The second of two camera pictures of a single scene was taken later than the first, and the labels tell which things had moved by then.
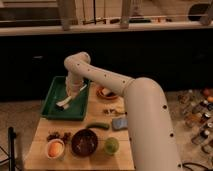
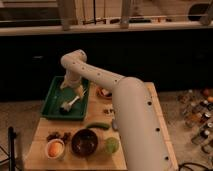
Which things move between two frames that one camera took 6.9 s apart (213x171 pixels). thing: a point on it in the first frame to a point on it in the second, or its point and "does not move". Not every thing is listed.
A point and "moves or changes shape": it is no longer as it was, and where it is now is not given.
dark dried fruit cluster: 65,136 does not move
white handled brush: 64,104 moves or changes shape
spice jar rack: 196,110 does not move
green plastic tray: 58,91 does not move
